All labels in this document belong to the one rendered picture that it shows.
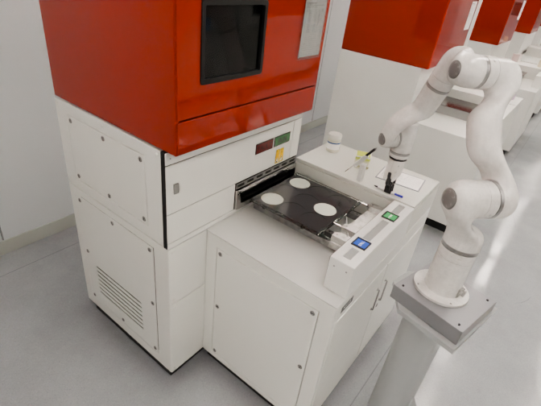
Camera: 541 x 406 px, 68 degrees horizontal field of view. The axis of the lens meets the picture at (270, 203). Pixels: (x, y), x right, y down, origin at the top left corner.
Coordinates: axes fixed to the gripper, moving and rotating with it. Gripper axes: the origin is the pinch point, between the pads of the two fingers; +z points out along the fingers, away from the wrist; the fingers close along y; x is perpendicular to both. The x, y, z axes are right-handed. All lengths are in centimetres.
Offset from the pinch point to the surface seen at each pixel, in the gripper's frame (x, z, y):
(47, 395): -85, 95, 128
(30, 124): -197, 17, 64
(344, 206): -12.1, 8.3, 16.3
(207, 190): -49, -4, 65
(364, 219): -1.8, 10.2, 16.0
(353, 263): 12, 1, 56
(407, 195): 7.6, 2.3, -4.5
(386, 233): 13.1, 1.8, 30.4
